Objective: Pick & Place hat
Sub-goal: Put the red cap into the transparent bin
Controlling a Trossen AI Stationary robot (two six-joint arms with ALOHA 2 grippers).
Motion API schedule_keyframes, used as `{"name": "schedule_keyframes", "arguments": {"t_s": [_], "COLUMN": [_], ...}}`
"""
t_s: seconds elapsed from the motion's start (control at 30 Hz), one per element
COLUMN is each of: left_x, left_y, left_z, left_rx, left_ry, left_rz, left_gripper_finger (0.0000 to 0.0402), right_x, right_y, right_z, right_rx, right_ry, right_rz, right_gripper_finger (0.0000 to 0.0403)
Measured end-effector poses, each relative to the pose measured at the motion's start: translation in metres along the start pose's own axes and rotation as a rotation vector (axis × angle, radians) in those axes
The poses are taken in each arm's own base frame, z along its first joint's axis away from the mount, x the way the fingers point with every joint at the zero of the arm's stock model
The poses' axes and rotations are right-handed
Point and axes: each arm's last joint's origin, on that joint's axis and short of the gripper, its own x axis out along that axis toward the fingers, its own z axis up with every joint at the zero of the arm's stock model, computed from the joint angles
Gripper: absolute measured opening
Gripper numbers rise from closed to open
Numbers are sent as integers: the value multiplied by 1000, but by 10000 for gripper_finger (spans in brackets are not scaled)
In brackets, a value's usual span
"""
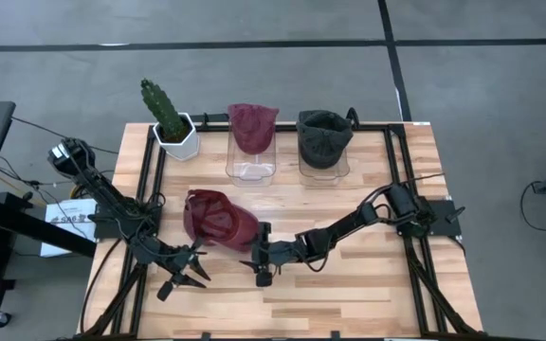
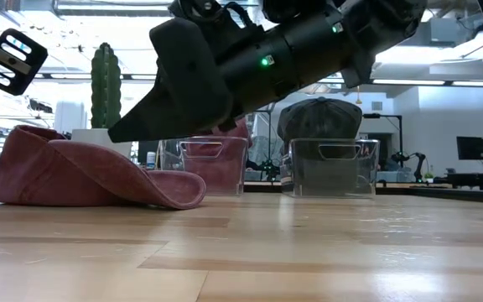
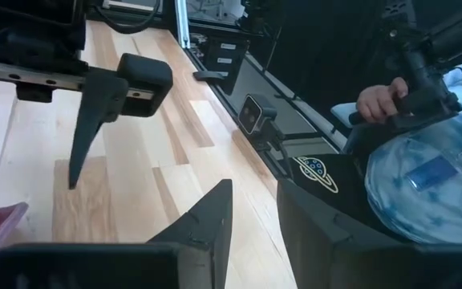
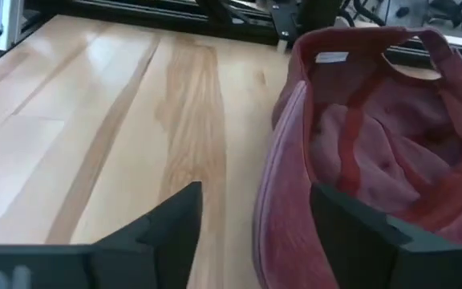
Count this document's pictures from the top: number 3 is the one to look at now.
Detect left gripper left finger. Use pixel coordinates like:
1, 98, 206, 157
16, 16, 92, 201
0, 178, 234, 289

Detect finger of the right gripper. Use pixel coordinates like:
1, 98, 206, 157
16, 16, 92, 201
67, 68, 131, 191

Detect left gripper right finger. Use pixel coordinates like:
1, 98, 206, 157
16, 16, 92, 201
277, 178, 462, 289

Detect person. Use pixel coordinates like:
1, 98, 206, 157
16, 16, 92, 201
286, 59, 462, 246

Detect blue badge card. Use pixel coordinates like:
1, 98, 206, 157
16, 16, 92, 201
405, 155, 460, 193

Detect black drawer unit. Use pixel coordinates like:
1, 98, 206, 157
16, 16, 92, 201
205, 35, 252, 96

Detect person's hand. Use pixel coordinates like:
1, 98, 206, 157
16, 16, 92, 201
355, 75, 411, 124

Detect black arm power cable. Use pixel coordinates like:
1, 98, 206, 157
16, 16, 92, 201
93, 0, 163, 35

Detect silver aluminium frame post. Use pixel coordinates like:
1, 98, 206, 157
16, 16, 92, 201
173, 0, 193, 50

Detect black table-level camera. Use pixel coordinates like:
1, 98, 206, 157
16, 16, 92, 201
237, 92, 279, 153

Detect black leader arm handle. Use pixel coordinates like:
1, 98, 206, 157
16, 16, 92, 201
346, 7, 462, 156

